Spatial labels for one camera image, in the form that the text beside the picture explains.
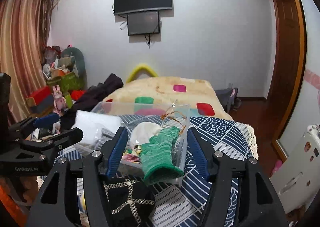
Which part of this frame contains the clear plastic storage box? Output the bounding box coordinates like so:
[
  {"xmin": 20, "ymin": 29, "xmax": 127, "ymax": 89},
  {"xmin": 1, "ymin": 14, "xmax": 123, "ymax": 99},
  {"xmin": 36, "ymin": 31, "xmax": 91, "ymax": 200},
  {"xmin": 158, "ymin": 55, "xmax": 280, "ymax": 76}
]
[{"xmin": 74, "ymin": 102, "xmax": 190, "ymax": 178}]

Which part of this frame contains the black chain pattern pouch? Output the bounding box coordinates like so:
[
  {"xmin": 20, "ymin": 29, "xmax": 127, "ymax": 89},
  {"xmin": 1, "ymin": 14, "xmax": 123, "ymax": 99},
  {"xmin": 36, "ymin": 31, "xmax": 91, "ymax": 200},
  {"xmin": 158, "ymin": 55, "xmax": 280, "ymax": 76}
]
[{"xmin": 104, "ymin": 178, "xmax": 155, "ymax": 226}]

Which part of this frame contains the white cloth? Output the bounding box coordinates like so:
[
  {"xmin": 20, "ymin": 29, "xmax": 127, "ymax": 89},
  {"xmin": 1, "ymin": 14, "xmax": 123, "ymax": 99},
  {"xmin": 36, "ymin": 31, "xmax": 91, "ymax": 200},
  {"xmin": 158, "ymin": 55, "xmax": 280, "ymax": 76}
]
[{"xmin": 129, "ymin": 122, "xmax": 163, "ymax": 149}]

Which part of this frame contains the green knitted sock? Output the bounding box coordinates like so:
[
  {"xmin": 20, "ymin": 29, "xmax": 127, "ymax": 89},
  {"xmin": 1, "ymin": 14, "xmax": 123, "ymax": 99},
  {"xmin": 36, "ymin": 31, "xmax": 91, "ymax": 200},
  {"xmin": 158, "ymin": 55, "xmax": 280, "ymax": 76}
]
[{"xmin": 140, "ymin": 126, "xmax": 183, "ymax": 185}]

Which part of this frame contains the pink rabbit toy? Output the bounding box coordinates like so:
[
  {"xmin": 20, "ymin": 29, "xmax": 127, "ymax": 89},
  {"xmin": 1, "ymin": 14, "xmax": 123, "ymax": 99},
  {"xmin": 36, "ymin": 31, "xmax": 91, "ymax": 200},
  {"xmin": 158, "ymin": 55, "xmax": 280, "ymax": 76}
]
[{"xmin": 52, "ymin": 85, "xmax": 67, "ymax": 116}]

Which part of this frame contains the red box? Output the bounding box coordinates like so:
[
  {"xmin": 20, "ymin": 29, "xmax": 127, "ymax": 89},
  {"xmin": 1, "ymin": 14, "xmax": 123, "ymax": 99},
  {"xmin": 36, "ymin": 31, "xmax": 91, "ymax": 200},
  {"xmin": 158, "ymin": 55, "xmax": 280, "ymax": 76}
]
[{"xmin": 26, "ymin": 86, "xmax": 51, "ymax": 107}]

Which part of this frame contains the green cardboard box with clutter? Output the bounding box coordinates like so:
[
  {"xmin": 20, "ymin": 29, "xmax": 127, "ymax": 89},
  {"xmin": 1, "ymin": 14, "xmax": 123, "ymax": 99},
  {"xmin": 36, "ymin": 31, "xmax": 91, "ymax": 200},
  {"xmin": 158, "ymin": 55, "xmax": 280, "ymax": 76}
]
[{"xmin": 46, "ymin": 72, "xmax": 84, "ymax": 93}]

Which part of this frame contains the blue white patterned tablecloth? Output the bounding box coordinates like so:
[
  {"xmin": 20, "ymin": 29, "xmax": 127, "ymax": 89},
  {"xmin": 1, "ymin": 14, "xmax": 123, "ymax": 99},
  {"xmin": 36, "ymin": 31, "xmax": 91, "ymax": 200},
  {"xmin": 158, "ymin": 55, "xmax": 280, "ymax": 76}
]
[{"xmin": 41, "ymin": 114, "xmax": 258, "ymax": 227}]

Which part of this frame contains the black clothing pile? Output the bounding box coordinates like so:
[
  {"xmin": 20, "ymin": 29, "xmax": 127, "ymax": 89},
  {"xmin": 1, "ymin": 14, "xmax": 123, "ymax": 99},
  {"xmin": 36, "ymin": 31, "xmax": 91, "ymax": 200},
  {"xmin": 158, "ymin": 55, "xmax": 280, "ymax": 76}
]
[{"xmin": 60, "ymin": 73, "xmax": 124, "ymax": 131}]

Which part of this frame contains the white appliance with stickers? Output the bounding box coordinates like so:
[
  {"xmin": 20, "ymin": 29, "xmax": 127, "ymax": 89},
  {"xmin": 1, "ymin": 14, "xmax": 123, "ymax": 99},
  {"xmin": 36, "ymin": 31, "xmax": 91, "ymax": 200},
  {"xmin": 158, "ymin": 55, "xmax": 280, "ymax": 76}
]
[{"xmin": 270, "ymin": 124, "xmax": 319, "ymax": 213}]

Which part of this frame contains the dark green cushion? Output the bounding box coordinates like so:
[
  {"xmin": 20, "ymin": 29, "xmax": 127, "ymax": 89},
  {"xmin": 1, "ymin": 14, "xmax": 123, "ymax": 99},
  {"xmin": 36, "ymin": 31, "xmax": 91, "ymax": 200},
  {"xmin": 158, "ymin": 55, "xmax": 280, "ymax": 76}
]
[{"xmin": 61, "ymin": 47, "xmax": 87, "ymax": 87}]

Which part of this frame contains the dark bag by door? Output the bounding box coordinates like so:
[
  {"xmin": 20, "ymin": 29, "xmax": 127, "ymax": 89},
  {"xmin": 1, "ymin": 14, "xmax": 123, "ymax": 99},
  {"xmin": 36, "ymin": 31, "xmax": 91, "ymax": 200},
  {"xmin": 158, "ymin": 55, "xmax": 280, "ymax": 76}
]
[{"xmin": 215, "ymin": 88, "xmax": 242, "ymax": 113}]

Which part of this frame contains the white wardrobe with pink hearts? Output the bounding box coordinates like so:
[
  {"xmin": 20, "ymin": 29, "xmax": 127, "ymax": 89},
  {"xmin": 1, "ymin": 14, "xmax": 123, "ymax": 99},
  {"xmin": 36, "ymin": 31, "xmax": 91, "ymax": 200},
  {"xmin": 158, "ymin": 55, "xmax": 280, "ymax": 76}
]
[{"xmin": 279, "ymin": 0, "xmax": 319, "ymax": 155}]

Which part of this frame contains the yellow foam arch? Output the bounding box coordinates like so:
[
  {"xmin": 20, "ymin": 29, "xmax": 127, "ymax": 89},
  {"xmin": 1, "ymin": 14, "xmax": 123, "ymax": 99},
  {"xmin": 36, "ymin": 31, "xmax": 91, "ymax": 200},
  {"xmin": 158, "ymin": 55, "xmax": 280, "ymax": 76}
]
[{"xmin": 126, "ymin": 63, "xmax": 158, "ymax": 83}]

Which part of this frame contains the striped brown curtain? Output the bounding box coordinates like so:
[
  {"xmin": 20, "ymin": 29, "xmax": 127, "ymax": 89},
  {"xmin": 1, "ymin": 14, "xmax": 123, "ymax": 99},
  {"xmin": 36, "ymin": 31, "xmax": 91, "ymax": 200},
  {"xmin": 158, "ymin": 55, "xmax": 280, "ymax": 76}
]
[{"xmin": 1, "ymin": 0, "xmax": 56, "ymax": 124}]

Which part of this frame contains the beige blanket with coloured squares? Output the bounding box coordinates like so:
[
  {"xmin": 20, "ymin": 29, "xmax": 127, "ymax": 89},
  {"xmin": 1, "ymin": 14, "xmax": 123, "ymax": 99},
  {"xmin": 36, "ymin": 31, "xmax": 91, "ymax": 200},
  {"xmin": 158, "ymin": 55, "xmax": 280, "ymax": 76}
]
[{"xmin": 103, "ymin": 77, "xmax": 233, "ymax": 120}]

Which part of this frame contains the brown wooden door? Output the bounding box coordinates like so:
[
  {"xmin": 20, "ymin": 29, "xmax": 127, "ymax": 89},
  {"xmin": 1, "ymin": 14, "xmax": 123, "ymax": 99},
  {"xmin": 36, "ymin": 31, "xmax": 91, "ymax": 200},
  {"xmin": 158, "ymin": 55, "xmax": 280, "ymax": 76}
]
[{"xmin": 267, "ymin": 0, "xmax": 306, "ymax": 161}]

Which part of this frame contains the small black wall monitor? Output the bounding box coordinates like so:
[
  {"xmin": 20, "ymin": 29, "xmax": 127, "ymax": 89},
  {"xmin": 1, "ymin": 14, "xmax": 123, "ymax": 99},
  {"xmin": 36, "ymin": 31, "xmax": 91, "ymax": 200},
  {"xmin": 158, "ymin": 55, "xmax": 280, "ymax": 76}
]
[{"xmin": 127, "ymin": 11, "xmax": 161, "ymax": 36}]

